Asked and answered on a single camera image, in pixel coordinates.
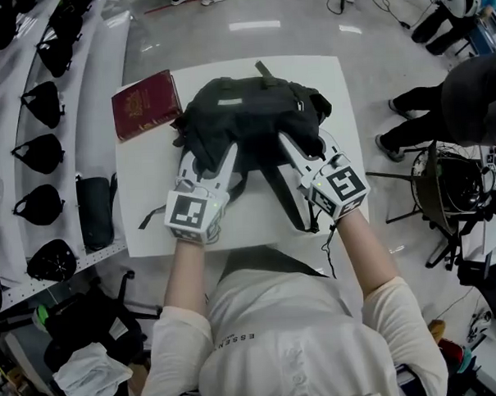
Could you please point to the crumpled white cloth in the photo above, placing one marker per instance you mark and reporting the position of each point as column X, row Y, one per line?
column 91, row 376

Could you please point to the row of black bags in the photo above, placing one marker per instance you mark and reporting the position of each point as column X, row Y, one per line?
column 41, row 155

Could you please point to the white side desk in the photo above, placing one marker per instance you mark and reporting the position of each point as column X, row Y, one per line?
column 491, row 231

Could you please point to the white metal shelf rack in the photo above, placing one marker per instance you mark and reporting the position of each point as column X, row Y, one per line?
column 15, row 121

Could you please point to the green plastic bag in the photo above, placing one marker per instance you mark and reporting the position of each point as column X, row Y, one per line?
column 42, row 317

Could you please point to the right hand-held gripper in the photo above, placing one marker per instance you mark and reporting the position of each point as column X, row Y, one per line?
column 342, row 189

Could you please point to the person's left forearm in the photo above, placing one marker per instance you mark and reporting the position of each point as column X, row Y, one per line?
column 183, row 278

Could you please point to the dark red book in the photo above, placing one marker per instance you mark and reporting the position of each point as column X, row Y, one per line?
column 145, row 105

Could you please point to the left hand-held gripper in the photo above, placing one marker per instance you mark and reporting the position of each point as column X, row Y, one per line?
column 187, row 214

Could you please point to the person's right forearm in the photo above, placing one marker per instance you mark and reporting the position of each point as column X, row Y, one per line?
column 365, row 257

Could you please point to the glossy black helmet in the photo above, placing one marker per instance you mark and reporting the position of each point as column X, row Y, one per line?
column 467, row 183

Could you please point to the person's white shirt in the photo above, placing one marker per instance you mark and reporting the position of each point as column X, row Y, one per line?
column 295, row 347

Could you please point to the black office chair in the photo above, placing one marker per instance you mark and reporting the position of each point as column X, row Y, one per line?
column 85, row 323

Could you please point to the dark green chair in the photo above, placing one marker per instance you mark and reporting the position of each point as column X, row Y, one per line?
column 430, row 185

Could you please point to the white table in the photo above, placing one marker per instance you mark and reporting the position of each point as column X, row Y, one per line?
column 148, row 173

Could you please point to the black backpack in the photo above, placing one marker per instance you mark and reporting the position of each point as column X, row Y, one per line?
column 253, row 119

